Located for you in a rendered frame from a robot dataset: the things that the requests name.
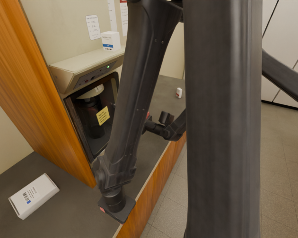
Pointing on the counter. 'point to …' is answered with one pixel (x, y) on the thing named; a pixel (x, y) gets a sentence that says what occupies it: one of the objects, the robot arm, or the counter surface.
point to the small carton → (110, 40)
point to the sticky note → (103, 115)
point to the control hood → (83, 66)
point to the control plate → (93, 74)
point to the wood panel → (31, 91)
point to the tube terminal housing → (65, 33)
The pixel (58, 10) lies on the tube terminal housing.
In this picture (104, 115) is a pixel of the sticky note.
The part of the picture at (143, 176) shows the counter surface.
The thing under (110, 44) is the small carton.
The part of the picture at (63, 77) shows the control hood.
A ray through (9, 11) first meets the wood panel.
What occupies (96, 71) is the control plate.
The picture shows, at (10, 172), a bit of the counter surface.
